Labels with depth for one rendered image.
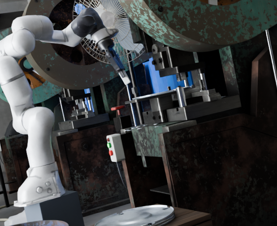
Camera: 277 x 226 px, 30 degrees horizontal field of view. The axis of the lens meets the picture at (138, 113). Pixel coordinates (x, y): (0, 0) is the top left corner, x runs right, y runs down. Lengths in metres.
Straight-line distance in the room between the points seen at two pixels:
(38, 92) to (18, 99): 3.21
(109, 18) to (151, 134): 1.06
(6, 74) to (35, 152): 0.35
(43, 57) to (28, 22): 1.38
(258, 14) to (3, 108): 7.07
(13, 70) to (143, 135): 0.71
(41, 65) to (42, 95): 1.78
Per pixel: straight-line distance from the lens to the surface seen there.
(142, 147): 2.53
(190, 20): 2.05
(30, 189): 2.20
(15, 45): 2.19
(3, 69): 2.20
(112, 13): 3.22
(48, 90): 5.44
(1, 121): 8.92
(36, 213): 2.23
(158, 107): 2.41
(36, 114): 2.15
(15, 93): 2.20
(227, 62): 2.49
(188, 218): 1.81
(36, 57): 3.66
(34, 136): 2.19
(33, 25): 2.30
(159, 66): 2.47
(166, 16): 2.00
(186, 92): 2.45
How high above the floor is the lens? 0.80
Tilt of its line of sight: 2 degrees down
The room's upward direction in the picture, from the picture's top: 12 degrees counter-clockwise
